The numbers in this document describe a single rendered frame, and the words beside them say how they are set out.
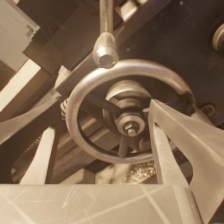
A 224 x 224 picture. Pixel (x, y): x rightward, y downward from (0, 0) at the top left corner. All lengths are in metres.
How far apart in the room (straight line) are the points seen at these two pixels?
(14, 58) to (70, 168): 3.68
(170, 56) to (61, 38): 0.18
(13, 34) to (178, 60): 3.90
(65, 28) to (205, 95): 0.27
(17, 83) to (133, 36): 0.38
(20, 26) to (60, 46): 3.73
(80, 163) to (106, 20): 0.62
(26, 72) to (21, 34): 3.54
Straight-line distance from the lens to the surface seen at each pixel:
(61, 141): 0.58
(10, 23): 4.12
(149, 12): 0.33
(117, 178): 0.74
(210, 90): 0.42
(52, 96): 0.58
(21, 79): 0.60
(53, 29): 0.34
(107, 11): 0.23
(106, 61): 0.18
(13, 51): 4.29
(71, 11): 0.33
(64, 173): 0.85
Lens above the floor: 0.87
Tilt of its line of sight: 27 degrees down
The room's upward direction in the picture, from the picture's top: 50 degrees counter-clockwise
